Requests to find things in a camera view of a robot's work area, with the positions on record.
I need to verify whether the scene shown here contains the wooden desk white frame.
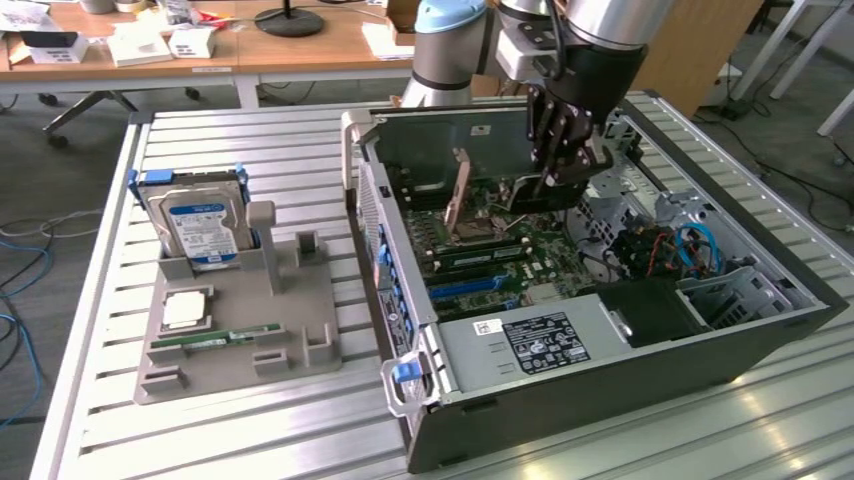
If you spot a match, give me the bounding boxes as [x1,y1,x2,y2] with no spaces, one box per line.
[0,0,262,109]
[237,0,606,109]

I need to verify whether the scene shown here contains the printed paper sheets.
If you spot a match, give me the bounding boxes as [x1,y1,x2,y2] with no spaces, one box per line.
[0,9,55,34]

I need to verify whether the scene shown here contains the open black PC case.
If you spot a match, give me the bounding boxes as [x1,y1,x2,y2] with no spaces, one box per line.
[340,89,853,475]

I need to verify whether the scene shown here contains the wooden cabinet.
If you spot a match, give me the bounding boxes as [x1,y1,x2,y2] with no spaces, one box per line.
[626,0,767,116]

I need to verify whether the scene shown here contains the red wire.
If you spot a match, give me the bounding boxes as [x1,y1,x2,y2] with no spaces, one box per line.
[650,232,672,277]

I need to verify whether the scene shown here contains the blue floor cable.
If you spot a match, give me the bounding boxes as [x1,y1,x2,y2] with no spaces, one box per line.
[0,239,53,429]

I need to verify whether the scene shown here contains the office chair base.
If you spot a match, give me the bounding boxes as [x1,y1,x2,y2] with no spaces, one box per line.
[39,89,202,149]

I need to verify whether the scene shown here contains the white labelled box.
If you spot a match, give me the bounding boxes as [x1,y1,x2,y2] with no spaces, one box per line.
[169,27,219,60]

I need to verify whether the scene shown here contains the black plastic shroud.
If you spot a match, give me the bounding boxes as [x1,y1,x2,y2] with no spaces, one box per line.
[596,276,715,350]

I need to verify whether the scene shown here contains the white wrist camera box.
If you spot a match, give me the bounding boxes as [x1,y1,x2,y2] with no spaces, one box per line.
[496,28,560,82]

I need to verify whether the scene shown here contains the green motherboard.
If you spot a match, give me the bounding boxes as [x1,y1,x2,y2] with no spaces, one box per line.
[398,182,606,324]

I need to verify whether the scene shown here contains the white table frame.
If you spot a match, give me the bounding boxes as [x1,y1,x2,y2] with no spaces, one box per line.
[731,0,854,137]

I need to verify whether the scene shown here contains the black round stand base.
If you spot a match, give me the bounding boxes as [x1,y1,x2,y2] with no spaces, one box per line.
[253,0,328,39]

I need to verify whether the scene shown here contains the CPU socket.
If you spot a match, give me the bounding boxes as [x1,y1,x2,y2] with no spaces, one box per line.
[444,200,513,247]

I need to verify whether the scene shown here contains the black camera cable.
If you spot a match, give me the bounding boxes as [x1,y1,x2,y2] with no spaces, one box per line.
[544,0,580,84]

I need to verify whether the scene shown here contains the grey power supply unit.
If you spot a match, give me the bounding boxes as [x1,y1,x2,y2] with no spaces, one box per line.
[426,293,633,396]

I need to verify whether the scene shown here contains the blue data wire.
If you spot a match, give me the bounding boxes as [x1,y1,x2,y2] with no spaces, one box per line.
[672,222,731,279]

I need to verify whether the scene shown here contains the white box black lid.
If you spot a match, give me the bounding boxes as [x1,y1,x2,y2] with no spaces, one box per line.
[19,30,91,65]

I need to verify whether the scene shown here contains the tall metal disk bay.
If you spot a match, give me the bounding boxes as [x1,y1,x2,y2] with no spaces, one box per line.
[573,117,713,246]

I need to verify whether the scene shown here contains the grey plastic parts rack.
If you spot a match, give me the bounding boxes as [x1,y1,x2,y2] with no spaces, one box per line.
[133,199,346,407]

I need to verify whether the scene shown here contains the black connector bundle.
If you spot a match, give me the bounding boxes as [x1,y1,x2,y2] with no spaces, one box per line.
[604,225,676,282]

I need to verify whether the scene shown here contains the open white box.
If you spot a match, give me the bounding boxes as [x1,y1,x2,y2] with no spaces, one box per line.
[106,22,175,68]

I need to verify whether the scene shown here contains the low metal disk bay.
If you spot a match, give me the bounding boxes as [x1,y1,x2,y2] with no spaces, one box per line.
[675,264,803,329]

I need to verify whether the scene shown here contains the hard disk blue carrier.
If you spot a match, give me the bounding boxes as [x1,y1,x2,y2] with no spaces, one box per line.
[126,167,260,274]

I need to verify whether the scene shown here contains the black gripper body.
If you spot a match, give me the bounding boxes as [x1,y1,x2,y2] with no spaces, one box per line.
[541,44,650,127]

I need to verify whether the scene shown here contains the white floor cable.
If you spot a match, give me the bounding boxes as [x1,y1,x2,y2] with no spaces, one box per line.
[0,208,106,240]

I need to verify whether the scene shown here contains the silver CPU chip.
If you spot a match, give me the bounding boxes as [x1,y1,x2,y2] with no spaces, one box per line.
[162,293,207,331]

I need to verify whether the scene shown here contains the metal socket cover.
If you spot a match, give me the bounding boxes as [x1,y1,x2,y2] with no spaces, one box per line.
[492,184,544,232]

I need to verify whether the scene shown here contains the green RAM stick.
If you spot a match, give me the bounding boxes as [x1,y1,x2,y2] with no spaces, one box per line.
[150,324,282,350]

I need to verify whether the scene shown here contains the brown cardboard box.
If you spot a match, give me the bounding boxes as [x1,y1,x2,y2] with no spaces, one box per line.
[386,0,421,35]

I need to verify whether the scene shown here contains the white booklet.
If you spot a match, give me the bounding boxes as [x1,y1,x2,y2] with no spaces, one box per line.
[362,22,417,61]

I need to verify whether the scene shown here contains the blue expansion slot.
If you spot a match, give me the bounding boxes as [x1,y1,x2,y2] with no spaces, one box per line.
[425,276,510,303]

